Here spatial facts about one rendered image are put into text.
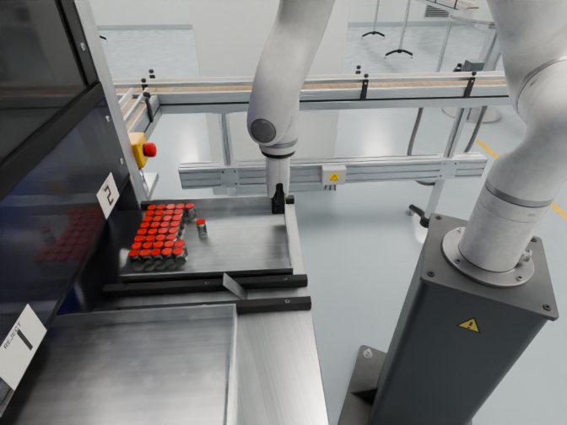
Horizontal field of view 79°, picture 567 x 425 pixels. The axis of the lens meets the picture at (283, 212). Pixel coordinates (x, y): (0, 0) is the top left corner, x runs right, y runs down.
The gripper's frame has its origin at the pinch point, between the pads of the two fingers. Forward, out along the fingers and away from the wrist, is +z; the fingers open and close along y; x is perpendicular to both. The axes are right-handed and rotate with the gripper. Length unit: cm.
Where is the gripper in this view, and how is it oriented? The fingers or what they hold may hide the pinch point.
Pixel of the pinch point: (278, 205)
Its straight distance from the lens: 84.7
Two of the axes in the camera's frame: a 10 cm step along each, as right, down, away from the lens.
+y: 0.7, 6.1, -7.9
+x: 10.0, -0.4, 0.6
